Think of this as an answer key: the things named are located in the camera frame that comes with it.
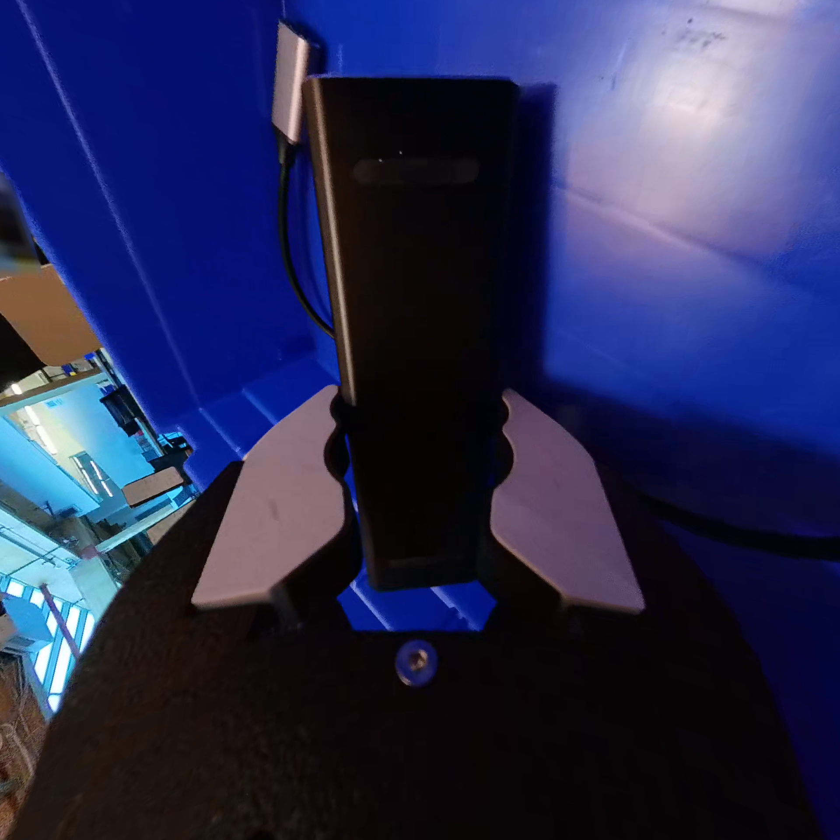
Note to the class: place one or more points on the black monitor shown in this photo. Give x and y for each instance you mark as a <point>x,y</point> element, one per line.
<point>121,408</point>

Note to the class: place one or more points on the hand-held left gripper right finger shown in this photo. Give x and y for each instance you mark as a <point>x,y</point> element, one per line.
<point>564,525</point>

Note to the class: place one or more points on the cardboard box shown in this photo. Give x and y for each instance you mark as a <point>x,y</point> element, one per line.
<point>152,487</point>

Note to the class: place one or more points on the blue plastic bin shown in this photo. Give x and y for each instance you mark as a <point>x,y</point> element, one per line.
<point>656,262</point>

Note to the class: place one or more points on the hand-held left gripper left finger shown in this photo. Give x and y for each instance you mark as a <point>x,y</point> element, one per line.
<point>269,512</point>

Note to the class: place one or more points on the black USB hub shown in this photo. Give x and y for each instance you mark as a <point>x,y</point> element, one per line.
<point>420,295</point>

